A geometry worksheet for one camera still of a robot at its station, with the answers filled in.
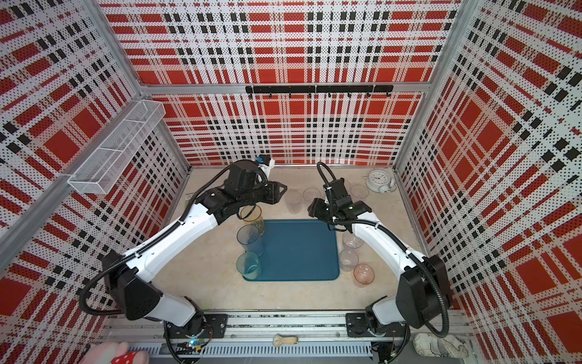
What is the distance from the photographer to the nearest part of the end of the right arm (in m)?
0.59

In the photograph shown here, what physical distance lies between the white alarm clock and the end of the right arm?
464 millimetres

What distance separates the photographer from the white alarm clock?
3.60 feet
